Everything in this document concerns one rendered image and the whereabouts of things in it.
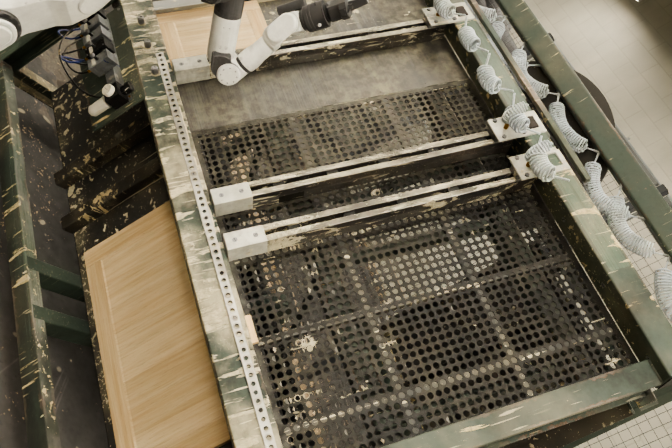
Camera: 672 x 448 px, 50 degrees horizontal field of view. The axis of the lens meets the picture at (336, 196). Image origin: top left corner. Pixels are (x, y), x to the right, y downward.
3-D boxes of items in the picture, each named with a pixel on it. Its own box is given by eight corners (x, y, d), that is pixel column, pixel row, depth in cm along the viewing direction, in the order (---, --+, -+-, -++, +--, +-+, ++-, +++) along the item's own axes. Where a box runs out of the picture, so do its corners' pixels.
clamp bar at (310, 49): (172, 69, 266) (165, 20, 246) (458, 21, 297) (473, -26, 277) (177, 89, 261) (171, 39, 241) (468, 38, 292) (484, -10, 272)
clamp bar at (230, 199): (209, 197, 235) (205, 152, 215) (524, 129, 266) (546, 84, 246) (216, 222, 230) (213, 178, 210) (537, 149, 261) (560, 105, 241)
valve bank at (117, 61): (47, 17, 270) (96, -18, 265) (75, 37, 282) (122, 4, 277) (64, 114, 244) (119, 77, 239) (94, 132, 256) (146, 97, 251)
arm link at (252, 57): (277, 57, 234) (233, 93, 240) (274, 43, 242) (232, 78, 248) (255, 36, 228) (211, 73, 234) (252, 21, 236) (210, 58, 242)
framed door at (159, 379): (87, 254, 272) (83, 252, 270) (203, 183, 260) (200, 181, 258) (128, 493, 225) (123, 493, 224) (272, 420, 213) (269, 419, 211)
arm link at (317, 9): (342, -3, 220) (306, 9, 223) (352, 27, 224) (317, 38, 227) (346, -14, 230) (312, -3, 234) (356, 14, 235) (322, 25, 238)
